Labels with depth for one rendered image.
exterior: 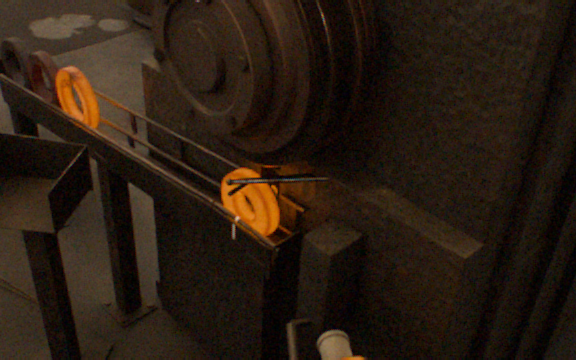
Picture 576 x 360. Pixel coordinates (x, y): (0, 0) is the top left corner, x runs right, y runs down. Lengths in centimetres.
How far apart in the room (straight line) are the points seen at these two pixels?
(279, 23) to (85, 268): 153
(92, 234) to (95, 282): 25
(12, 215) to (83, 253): 80
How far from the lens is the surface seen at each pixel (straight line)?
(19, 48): 227
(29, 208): 176
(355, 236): 132
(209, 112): 125
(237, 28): 111
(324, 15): 109
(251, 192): 143
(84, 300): 235
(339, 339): 128
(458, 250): 122
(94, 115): 195
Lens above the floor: 165
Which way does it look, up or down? 36 degrees down
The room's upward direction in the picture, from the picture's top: 3 degrees clockwise
